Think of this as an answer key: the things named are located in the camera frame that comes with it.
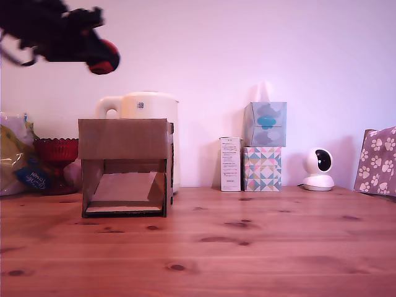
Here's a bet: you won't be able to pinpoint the red and black footbag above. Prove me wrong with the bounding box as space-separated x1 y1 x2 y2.
85 38 121 75

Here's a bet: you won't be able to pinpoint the cardboard dice tower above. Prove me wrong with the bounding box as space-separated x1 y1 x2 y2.
77 118 176 219

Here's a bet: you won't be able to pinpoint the white electric kettle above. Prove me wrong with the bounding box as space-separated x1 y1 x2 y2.
95 91 182 196

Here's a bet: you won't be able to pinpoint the red glass footed bowl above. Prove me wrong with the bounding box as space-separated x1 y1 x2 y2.
32 137 80 196

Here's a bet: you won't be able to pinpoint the clear plastic bag yellow contents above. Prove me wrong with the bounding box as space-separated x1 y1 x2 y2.
0 111 52 197

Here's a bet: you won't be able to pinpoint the pale pink crumpled bag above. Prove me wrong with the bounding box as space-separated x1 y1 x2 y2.
63 160 83 192

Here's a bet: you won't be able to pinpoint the white tissue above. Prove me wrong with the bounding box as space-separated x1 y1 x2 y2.
255 80 274 103

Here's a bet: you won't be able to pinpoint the small white printed box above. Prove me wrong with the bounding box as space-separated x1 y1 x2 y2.
219 137 242 192

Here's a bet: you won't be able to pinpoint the grey cloud print tissue box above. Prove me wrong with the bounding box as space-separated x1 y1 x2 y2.
244 101 288 148

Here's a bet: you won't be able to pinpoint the triangle pattern tissue box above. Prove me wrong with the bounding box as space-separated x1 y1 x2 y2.
243 146 283 192

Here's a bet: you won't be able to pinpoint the paw print fabric bag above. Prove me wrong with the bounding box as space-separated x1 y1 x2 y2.
353 126 396 198

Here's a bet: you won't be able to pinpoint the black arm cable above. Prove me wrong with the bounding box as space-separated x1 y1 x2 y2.
0 32 40 68

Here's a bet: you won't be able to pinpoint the small white round camera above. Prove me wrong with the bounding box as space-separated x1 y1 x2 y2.
301 147 336 191

